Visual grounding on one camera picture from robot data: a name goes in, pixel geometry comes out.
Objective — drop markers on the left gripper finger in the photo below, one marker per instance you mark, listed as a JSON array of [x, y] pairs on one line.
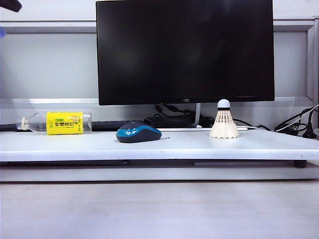
[[11, 4], [2, 33]]

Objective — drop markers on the white feather shuttlecock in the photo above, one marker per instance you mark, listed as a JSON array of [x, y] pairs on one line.
[[224, 124]]

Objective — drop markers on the clear bottle yellow label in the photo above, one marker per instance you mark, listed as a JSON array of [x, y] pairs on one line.
[[64, 123]]

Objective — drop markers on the black keyboard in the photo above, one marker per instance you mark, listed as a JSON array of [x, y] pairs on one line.
[[107, 124]]

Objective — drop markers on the white raised desk board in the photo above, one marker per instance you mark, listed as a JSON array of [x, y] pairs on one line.
[[99, 147]]

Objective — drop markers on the black AOC monitor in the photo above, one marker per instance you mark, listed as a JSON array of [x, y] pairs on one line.
[[174, 49]]

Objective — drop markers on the blue and black mouse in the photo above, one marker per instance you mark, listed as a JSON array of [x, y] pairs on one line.
[[139, 133]]

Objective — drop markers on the black power adapter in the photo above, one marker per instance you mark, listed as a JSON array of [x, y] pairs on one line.
[[159, 121]]

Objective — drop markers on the white base slab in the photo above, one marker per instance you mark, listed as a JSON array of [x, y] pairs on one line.
[[149, 174]]

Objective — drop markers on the silver monitor stand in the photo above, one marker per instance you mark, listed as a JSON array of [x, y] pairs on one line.
[[198, 114]]

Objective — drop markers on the black power plug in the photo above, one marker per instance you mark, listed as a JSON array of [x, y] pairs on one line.
[[310, 133]]

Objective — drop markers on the black rubber foot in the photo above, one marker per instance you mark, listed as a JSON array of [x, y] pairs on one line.
[[301, 164]]

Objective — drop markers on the aluminium partition rail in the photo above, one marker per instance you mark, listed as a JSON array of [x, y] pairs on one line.
[[49, 26], [62, 100]]

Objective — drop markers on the aluminium partition post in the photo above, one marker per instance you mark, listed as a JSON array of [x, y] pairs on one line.
[[311, 62]]

